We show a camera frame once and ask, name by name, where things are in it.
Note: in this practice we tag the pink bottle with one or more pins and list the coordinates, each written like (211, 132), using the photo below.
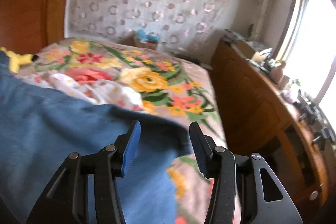
(278, 72)

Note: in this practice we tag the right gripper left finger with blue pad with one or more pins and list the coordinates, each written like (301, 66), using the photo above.
(65, 197)

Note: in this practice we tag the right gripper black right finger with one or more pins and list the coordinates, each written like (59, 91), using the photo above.
(263, 198)

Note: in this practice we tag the floral bed blanket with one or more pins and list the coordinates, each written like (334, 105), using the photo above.
(170, 88)

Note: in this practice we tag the white strawberry print sheet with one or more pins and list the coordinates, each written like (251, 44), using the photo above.
(91, 85)

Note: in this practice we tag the light blue denim jeans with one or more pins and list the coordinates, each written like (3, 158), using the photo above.
(40, 127)

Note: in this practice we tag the window with wooden frame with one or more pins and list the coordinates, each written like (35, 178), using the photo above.
(308, 50)

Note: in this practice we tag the open cardboard box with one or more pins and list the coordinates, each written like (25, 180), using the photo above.
(244, 48)

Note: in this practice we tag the wooden side cabinet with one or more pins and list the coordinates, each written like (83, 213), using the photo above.
(256, 119)

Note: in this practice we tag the blue item in cardboard box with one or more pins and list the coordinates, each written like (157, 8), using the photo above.
(144, 40)

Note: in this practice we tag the brown wooden wardrobe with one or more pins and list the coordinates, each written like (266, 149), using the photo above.
(28, 1)

